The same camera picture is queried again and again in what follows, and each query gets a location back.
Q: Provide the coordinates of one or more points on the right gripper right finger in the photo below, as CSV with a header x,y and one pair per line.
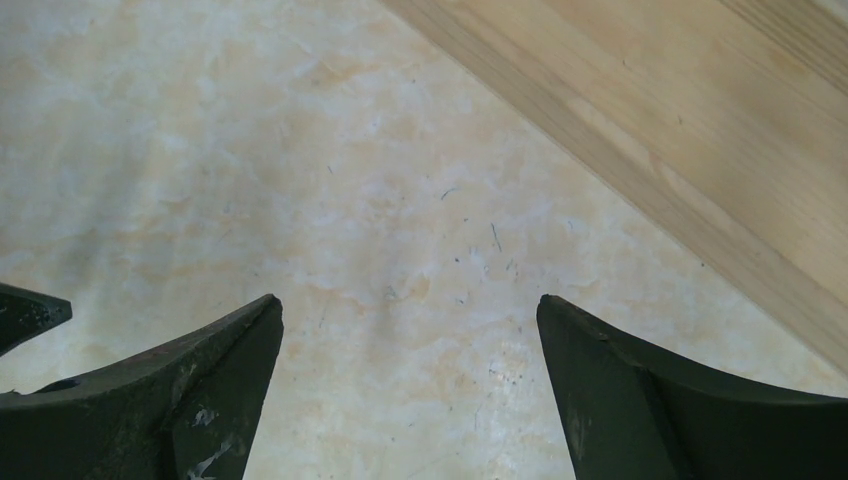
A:
x,y
633,410

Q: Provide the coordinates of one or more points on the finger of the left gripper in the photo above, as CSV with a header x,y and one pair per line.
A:
x,y
26,314

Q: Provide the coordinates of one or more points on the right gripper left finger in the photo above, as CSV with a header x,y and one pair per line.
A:
x,y
186,409

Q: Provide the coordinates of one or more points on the wooden hanger rack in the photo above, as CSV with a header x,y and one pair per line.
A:
x,y
724,122

